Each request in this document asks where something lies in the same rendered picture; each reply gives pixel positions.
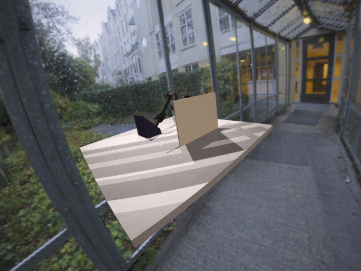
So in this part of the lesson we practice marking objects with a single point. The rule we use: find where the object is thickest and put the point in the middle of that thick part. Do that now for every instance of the beige wall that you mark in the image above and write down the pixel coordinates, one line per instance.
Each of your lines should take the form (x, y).
(195, 117)

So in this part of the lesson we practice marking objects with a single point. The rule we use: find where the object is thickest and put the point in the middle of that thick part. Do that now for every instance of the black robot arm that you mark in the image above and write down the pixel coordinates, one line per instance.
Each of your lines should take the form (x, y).
(160, 115)

